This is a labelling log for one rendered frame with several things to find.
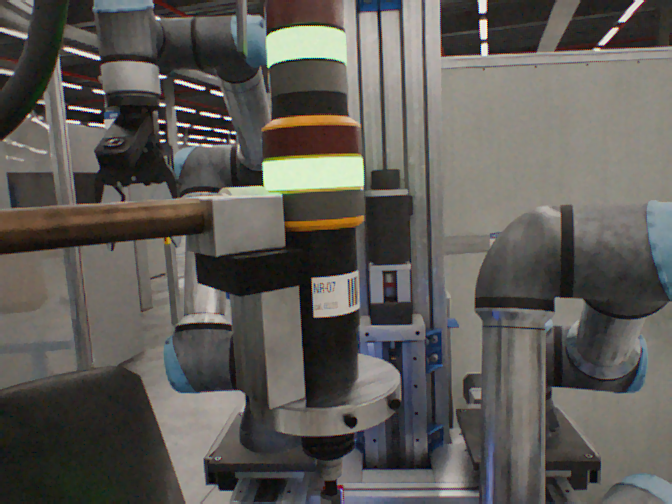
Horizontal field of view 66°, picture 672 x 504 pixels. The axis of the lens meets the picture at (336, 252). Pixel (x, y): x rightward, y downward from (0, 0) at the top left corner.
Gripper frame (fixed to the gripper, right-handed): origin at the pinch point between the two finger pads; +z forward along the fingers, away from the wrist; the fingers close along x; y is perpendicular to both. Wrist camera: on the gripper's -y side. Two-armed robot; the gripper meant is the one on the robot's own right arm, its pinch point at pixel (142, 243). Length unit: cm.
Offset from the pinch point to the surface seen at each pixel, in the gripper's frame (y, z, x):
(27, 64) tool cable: -57, -11, -17
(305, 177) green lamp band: -53, -7, -25
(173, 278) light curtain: 513, 92, 144
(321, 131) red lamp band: -53, -9, -25
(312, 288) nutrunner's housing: -52, -3, -25
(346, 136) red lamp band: -52, -9, -26
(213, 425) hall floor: 253, 148, 52
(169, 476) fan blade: -45.0, 9.4, -15.6
